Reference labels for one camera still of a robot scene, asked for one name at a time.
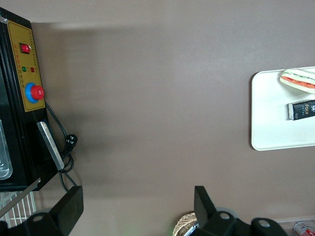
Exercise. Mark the black sealing machine yellow panel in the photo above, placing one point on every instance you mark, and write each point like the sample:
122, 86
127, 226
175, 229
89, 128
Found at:
14, 137

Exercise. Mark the cream plastic tray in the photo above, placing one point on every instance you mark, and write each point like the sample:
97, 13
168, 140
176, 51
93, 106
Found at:
270, 123

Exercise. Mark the black power plug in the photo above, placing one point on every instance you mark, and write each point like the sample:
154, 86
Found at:
71, 141

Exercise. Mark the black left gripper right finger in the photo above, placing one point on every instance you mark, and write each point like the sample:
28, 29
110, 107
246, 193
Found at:
206, 216

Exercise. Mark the small black snack packet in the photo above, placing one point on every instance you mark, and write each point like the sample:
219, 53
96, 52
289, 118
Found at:
302, 110

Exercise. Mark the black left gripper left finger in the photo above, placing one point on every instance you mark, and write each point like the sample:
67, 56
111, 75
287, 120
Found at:
66, 211

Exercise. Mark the silver foil tray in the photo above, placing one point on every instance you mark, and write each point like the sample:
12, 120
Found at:
191, 229

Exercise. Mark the red cola bottle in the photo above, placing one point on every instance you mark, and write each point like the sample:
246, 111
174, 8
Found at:
304, 228

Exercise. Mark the wrapped triangle sandwich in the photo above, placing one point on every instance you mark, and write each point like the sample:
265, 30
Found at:
299, 79

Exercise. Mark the foil tray inside machine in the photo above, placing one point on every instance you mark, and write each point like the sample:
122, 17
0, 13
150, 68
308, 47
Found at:
3, 157

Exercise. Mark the wicker basket with foil trays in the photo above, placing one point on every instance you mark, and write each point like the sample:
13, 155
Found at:
183, 221

